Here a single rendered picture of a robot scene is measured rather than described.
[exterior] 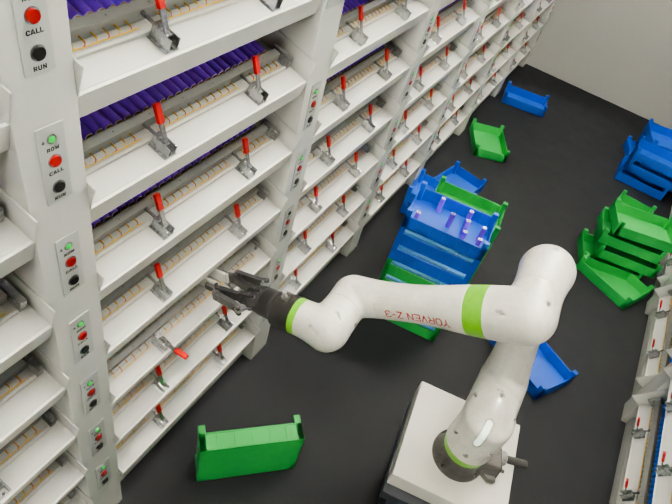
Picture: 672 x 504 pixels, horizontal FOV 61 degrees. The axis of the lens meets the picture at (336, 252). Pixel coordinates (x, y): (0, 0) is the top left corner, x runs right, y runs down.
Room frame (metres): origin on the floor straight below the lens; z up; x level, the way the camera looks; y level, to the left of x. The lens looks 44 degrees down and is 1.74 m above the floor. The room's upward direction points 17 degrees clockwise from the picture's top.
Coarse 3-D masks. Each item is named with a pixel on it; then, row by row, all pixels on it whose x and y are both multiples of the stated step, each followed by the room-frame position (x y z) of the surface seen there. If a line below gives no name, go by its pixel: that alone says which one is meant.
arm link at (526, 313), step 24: (480, 288) 0.88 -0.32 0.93; (504, 288) 0.87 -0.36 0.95; (528, 288) 0.87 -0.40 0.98; (552, 288) 0.89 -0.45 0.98; (480, 312) 0.83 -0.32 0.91; (504, 312) 0.81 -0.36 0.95; (528, 312) 0.81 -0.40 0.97; (552, 312) 0.82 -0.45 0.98; (480, 336) 0.81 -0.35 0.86; (504, 336) 0.79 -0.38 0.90; (528, 336) 0.78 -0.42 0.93
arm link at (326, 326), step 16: (304, 304) 0.86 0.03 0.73; (320, 304) 0.87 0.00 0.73; (336, 304) 0.88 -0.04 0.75; (352, 304) 0.89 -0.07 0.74; (288, 320) 0.83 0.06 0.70; (304, 320) 0.82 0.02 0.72; (320, 320) 0.82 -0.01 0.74; (336, 320) 0.83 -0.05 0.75; (352, 320) 0.86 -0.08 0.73; (304, 336) 0.80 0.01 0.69; (320, 336) 0.79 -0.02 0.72; (336, 336) 0.80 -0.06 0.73
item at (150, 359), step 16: (256, 240) 1.16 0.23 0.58; (256, 256) 1.13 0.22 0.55; (272, 256) 1.15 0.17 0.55; (256, 272) 1.09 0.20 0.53; (192, 288) 0.94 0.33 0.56; (208, 304) 0.92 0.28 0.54; (176, 320) 0.84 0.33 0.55; (192, 320) 0.86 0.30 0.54; (176, 336) 0.80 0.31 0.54; (144, 352) 0.72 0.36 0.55; (160, 352) 0.74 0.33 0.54; (128, 368) 0.67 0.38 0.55; (144, 368) 0.69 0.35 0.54; (112, 384) 0.62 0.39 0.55; (128, 384) 0.64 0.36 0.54; (112, 400) 0.58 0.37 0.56
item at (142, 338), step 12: (240, 252) 1.10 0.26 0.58; (228, 264) 1.04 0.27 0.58; (204, 288) 0.94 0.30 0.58; (192, 300) 0.90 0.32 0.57; (168, 312) 0.83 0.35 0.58; (180, 312) 0.85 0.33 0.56; (156, 324) 0.79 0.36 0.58; (144, 336) 0.75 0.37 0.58; (132, 348) 0.71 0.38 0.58; (120, 360) 0.67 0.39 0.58; (108, 372) 0.63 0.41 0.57; (120, 372) 0.65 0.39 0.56
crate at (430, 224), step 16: (432, 192) 1.73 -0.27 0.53; (416, 208) 1.67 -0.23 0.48; (432, 208) 1.70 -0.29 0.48; (448, 208) 1.72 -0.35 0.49; (464, 208) 1.71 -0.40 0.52; (416, 224) 1.54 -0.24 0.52; (432, 224) 1.61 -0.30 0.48; (480, 224) 1.69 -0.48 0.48; (448, 240) 1.52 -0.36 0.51; (464, 240) 1.51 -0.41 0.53; (480, 256) 1.49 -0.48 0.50
